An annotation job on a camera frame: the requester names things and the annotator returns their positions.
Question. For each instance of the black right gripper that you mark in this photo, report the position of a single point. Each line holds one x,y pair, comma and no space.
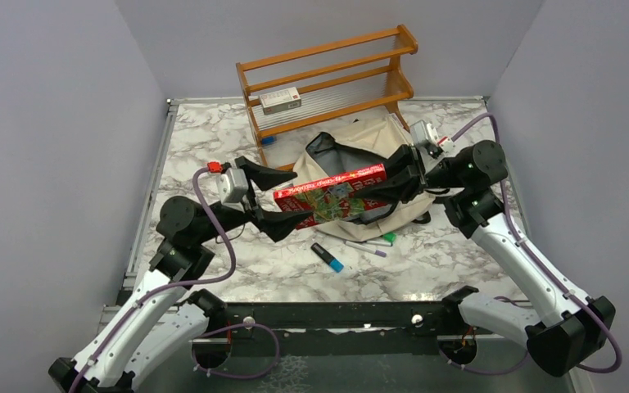
405,185

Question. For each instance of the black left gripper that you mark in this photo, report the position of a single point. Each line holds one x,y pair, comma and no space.
278,223

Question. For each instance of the red Treehouse book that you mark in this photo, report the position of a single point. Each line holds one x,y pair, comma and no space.
331,199

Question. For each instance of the beige canvas backpack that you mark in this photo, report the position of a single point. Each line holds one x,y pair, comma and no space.
355,146

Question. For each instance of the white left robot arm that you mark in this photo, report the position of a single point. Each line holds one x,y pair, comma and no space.
195,250

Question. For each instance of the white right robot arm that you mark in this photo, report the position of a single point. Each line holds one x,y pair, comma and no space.
565,325

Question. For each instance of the green-capped marker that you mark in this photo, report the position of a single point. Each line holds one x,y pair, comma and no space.
389,237

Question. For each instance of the white purple-capped pen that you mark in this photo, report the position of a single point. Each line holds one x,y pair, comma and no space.
366,249

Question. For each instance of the black blue highlighter marker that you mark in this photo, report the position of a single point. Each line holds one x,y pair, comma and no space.
327,257

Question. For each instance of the white red box on shelf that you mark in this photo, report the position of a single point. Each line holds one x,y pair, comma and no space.
279,101

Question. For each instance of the wooden two-tier shelf rack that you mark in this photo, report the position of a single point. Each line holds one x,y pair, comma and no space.
335,80

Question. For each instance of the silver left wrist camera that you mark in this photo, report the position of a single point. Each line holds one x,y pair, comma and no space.
232,186

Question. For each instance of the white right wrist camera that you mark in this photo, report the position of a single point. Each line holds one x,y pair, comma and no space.
426,138

